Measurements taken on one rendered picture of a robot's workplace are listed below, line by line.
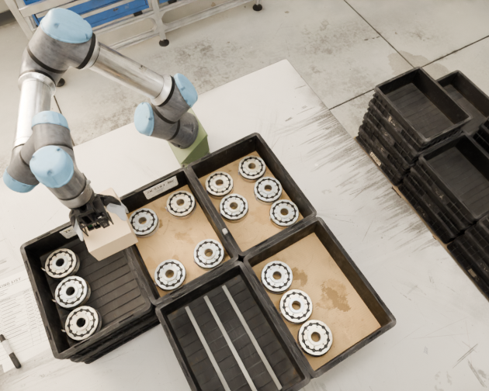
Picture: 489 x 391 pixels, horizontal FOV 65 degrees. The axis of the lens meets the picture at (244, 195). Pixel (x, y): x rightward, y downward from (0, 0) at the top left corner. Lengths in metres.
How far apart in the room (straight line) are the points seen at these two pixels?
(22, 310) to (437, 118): 2.06
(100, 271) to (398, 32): 2.84
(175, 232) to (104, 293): 0.30
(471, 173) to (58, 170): 1.95
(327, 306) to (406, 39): 2.52
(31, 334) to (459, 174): 2.03
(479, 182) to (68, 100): 2.63
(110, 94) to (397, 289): 2.30
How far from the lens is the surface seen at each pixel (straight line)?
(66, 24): 1.22
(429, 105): 2.31
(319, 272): 1.34
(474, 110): 2.72
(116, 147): 1.80
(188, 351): 1.29
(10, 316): 1.66
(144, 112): 1.47
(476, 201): 2.22
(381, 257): 1.55
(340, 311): 1.32
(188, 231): 1.39
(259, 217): 1.39
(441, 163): 2.25
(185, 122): 1.55
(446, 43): 3.51
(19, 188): 1.06
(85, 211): 0.97
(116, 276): 1.39
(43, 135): 0.94
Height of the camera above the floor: 2.10
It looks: 62 degrees down
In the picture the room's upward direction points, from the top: 2 degrees counter-clockwise
